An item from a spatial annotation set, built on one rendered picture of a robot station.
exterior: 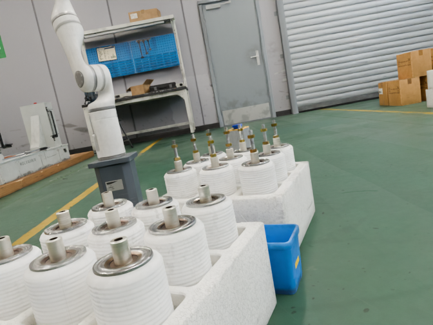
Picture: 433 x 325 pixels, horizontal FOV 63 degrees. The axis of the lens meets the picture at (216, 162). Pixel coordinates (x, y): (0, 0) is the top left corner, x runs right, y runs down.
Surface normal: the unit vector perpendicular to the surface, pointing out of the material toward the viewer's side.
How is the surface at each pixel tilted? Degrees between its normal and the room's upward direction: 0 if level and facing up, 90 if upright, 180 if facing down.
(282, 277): 92
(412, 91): 90
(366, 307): 0
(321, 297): 0
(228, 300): 90
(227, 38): 90
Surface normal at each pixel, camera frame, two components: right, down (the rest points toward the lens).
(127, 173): 0.70, -0.01
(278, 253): -0.39, 0.26
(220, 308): 0.89, -0.09
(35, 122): -0.04, -0.22
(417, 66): 0.06, 0.15
